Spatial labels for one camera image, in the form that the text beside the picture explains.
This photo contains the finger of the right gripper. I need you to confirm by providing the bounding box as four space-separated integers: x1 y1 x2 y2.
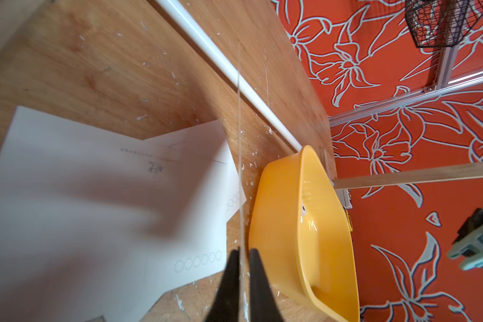
456 208 483 242

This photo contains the teal clothespin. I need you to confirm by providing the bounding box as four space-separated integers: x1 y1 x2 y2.
447 218 483 270

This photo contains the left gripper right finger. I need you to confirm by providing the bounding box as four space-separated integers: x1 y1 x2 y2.
249 248 284 322

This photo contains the wooden drying rack frame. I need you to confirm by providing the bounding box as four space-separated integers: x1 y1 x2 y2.
155 1 483 191

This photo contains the black wire wall basket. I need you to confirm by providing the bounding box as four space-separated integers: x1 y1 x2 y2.
405 0 483 48

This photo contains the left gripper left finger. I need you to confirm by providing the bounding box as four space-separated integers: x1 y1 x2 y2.
205 250 240 322

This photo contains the yellow plastic tray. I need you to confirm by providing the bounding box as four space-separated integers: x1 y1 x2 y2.
248 146 360 321

